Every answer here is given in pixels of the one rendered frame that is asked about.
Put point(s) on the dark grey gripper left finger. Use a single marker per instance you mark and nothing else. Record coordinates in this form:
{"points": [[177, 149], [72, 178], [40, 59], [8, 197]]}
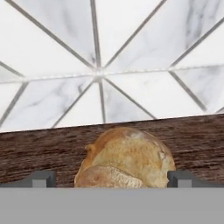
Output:
{"points": [[43, 176]]}

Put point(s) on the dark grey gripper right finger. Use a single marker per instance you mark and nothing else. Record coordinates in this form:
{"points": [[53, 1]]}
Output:
{"points": [[178, 176]]}

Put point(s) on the golden brown bread loaf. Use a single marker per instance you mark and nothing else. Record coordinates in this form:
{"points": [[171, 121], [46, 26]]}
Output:
{"points": [[128, 159]]}

